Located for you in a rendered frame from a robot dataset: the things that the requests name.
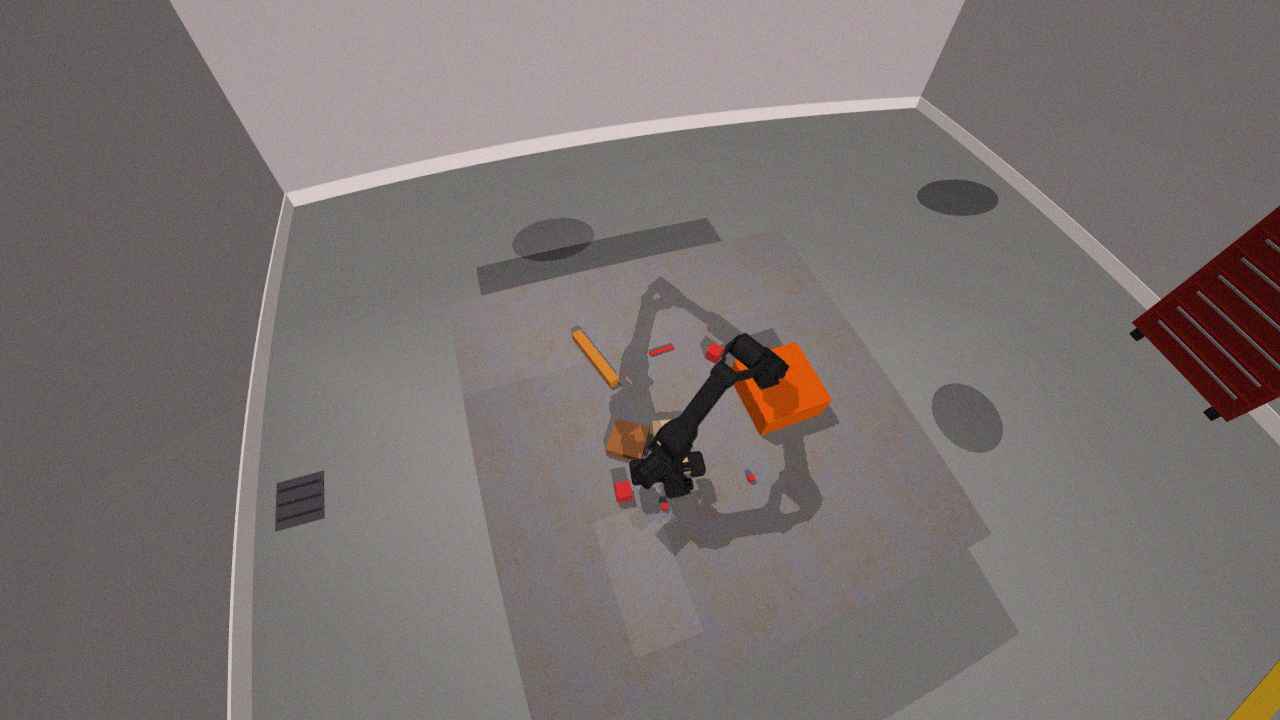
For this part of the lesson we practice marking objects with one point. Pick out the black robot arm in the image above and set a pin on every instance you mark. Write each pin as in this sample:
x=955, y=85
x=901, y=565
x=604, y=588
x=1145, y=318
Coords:
x=676, y=436

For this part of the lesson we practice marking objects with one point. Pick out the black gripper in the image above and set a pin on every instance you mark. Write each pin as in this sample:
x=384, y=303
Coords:
x=695, y=464

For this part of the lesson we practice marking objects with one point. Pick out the orange rectangular bar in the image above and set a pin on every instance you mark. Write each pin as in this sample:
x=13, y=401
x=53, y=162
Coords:
x=595, y=358

